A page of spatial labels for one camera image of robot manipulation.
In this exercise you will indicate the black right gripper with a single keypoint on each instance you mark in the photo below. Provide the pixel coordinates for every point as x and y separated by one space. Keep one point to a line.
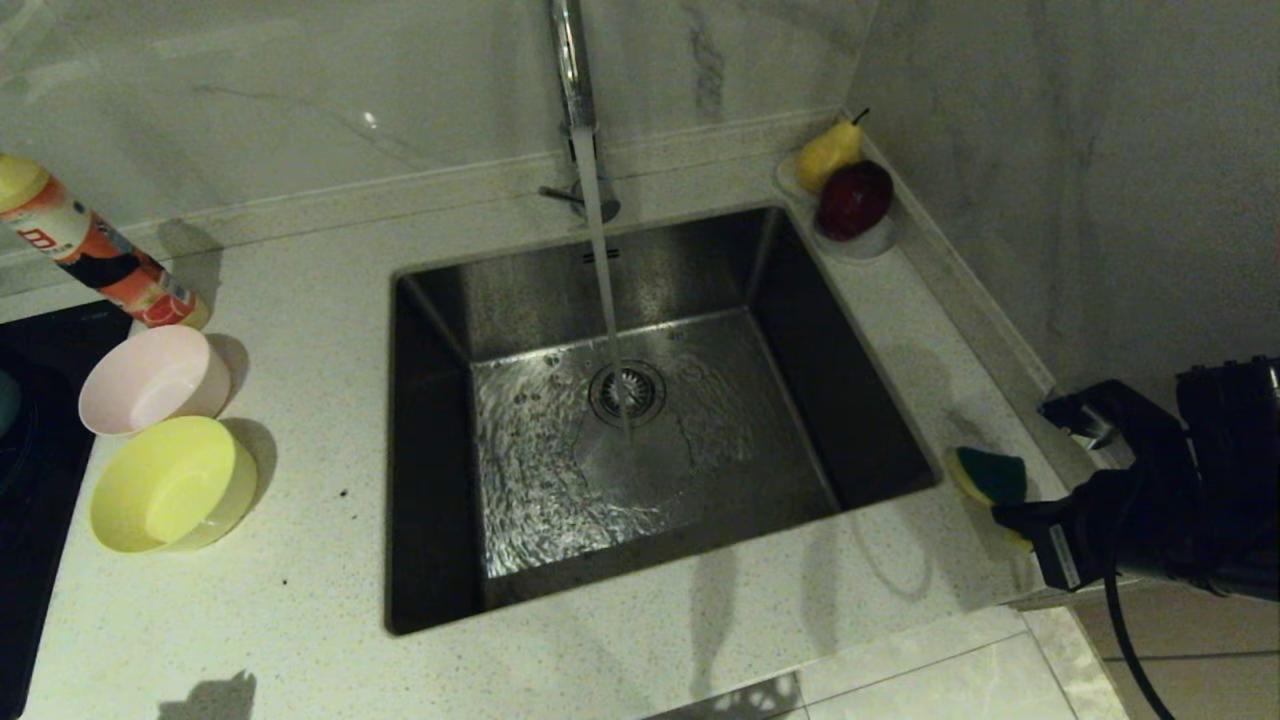
1120 525

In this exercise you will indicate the black induction cooktop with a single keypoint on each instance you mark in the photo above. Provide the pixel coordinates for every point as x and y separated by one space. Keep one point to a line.
40 520

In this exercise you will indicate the dark red apple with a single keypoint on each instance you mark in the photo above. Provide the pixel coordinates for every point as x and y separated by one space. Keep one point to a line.
855 200

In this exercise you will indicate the round metal drain strainer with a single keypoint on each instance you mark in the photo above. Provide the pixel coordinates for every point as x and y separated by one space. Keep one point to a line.
627 393

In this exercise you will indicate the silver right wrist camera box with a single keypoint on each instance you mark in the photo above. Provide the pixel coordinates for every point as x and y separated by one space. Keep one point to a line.
1085 415

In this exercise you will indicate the stainless steel sink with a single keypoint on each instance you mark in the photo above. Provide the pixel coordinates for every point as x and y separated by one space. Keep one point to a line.
760 400

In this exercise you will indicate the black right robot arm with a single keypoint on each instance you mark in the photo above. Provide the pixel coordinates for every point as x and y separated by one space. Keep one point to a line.
1235 450

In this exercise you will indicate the yellow plastic bowl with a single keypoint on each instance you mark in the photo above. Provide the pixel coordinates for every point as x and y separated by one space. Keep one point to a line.
170 490

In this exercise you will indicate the orange dish soap bottle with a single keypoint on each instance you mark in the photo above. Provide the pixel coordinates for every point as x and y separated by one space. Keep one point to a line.
100 265

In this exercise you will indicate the yellow pear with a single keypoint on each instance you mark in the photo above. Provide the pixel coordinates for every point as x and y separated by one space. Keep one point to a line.
828 155

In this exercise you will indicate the chrome faucet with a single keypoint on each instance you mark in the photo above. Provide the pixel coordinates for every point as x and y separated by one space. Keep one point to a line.
572 70

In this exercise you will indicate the yellow green sponge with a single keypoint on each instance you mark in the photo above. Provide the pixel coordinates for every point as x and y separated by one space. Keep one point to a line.
995 475

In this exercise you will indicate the small white dish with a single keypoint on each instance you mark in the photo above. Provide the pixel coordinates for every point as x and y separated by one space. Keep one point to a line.
865 246

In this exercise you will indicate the pink plastic bowl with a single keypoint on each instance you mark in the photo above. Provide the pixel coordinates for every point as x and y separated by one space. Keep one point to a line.
150 385

